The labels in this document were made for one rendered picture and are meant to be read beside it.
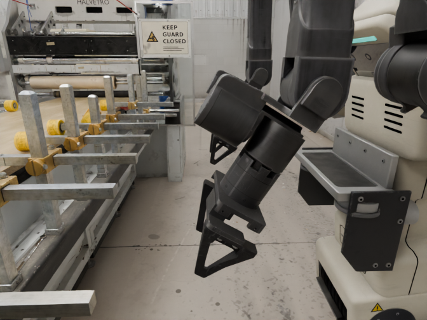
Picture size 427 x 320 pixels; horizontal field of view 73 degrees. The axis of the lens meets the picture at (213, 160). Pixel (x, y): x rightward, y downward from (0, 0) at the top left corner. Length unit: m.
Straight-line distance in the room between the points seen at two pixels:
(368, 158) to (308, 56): 0.34
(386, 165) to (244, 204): 0.30
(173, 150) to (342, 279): 2.52
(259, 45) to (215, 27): 8.54
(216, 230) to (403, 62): 0.28
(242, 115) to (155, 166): 2.97
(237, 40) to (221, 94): 8.99
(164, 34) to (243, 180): 2.62
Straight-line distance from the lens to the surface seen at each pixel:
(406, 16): 0.41
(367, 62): 0.64
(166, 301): 1.78
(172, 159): 3.09
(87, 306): 0.59
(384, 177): 0.58
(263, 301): 1.78
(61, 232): 1.13
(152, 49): 2.92
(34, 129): 1.00
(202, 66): 9.23
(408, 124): 0.57
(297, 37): 0.33
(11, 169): 1.24
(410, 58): 0.40
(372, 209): 0.55
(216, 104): 0.31
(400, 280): 0.71
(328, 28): 0.33
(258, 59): 0.75
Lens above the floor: 1.25
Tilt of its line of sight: 19 degrees down
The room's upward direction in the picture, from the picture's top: straight up
